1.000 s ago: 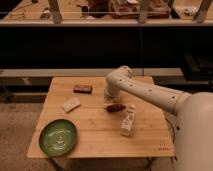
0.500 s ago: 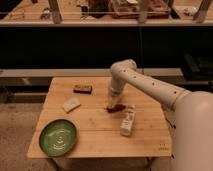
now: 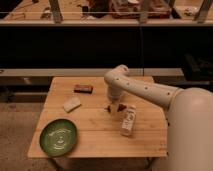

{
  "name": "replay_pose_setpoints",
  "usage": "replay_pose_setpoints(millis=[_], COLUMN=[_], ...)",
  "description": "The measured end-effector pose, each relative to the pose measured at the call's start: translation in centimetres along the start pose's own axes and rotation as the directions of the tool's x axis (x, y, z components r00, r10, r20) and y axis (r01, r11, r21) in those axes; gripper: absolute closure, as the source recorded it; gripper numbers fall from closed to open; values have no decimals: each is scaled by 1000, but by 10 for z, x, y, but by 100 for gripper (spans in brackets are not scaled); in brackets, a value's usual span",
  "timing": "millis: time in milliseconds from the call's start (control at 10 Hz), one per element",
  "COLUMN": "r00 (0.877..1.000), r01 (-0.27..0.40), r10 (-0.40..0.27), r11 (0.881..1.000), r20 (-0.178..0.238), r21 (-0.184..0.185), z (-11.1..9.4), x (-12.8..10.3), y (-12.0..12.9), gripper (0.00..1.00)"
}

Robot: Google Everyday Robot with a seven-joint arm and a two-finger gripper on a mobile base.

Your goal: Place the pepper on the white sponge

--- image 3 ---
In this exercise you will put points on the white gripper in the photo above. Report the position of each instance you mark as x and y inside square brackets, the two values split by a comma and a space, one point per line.
[114, 98]

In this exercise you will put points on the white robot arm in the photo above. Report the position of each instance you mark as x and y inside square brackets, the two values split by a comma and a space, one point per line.
[189, 113]

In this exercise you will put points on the white sponge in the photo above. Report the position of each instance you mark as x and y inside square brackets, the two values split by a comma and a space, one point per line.
[71, 104]

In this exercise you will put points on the brown rectangular block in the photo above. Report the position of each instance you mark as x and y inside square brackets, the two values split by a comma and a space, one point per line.
[83, 89]

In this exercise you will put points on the wooden table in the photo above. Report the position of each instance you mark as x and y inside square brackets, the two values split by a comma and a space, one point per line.
[99, 132]

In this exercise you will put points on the green plate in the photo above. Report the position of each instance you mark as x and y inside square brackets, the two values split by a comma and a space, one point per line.
[58, 137]

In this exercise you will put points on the wooden shelf with clutter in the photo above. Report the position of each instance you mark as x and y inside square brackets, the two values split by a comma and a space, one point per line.
[107, 12]

